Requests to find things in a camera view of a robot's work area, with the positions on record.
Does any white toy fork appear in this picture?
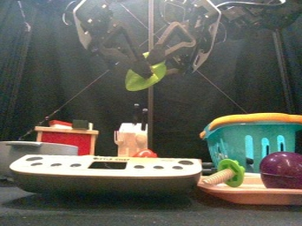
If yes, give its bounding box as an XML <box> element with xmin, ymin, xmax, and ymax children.
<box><xmin>114</xmin><ymin>130</ymin><xmax>126</xmax><ymax>157</ymax></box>

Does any red wooden toy box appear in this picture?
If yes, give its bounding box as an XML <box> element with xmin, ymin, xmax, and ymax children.
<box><xmin>35</xmin><ymin>119</ymin><xmax>101</xmax><ymax>156</ymax></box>

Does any teal toy shopping basket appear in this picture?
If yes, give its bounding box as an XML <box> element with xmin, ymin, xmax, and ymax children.
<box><xmin>198</xmin><ymin>112</ymin><xmax>302</xmax><ymax>174</ymax></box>

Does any red toy tomato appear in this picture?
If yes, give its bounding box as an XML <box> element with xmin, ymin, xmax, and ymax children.
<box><xmin>131</xmin><ymin>148</ymin><xmax>159</xmax><ymax>159</ymax></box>

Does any grey toy pot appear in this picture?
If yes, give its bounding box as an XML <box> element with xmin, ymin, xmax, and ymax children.
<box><xmin>0</xmin><ymin>140</ymin><xmax>79</xmax><ymax>177</ymax></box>

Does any white toy stove top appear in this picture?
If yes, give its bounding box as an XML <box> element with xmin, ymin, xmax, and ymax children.
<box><xmin>8</xmin><ymin>154</ymin><xmax>204</xmax><ymax>195</ymax></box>

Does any green capped toy screw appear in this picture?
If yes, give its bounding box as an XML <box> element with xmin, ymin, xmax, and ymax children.
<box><xmin>202</xmin><ymin>158</ymin><xmax>248</xmax><ymax>188</ymax></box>

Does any purple toy plum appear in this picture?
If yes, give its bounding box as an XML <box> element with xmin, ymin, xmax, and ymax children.
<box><xmin>258</xmin><ymin>151</ymin><xmax>302</xmax><ymax>190</ymax></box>

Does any pink toy tray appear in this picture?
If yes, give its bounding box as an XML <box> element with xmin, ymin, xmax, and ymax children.
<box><xmin>197</xmin><ymin>171</ymin><xmax>302</xmax><ymax>207</ymax></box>

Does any metal frame pole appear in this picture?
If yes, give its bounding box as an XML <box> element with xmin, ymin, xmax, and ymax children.
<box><xmin>146</xmin><ymin>0</ymin><xmax>157</xmax><ymax>149</ymax></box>

